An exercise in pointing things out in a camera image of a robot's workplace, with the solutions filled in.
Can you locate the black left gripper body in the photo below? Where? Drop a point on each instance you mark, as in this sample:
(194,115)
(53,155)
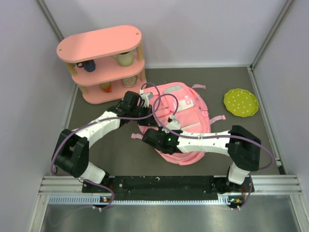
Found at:
(141,111)

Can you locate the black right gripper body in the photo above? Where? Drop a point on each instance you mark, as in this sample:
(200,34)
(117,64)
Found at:
(161,148)

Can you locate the pink student backpack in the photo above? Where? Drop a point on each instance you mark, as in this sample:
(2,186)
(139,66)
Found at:
(192,112)

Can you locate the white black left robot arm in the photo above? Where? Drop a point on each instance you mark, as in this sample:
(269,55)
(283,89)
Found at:
(72,149)

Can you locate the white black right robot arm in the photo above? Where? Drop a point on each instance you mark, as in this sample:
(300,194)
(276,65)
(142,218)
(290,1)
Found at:
(238,143)

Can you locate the patterned ceramic bowl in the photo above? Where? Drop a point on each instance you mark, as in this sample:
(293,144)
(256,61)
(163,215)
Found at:
(129,81)

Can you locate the orange cup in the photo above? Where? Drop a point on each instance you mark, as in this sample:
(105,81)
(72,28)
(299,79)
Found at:
(106,87)

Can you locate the pale green mug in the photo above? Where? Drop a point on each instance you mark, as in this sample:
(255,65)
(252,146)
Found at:
(124,59)

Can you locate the pink three-tier wooden shelf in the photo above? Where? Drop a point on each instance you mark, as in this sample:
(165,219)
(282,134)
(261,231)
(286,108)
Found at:
(100,45)

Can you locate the dark blue mug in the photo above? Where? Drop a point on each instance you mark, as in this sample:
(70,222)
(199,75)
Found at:
(88,65)

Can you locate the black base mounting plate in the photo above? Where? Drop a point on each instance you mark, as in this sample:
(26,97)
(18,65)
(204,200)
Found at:
(174,188)

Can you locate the green polka dot plate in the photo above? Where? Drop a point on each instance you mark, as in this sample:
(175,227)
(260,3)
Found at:
(241,103)

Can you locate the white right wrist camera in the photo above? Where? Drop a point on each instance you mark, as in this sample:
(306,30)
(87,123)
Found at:
(173,124)

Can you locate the grey slotted cable duct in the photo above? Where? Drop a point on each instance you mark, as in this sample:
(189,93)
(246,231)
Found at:
(102,199)

